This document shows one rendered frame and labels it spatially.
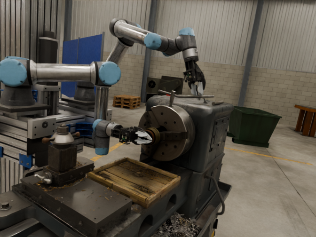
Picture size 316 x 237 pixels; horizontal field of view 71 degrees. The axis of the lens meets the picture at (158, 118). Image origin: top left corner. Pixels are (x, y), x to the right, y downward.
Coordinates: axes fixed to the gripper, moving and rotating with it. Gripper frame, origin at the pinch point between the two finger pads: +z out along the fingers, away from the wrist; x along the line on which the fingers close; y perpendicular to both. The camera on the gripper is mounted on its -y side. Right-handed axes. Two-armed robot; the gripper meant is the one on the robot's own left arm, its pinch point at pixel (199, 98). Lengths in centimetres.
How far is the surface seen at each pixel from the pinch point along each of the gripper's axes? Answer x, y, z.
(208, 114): -1.0, -11.3, 9.2
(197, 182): -15, -12, 49
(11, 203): -44, 74, 26
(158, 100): -32.2, -13.0, -4.7
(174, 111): -13.2, 4.8, 4.5
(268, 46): -17, -1022, -223
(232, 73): -183, -982, -141
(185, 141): -10.3, 4.9, 21.2
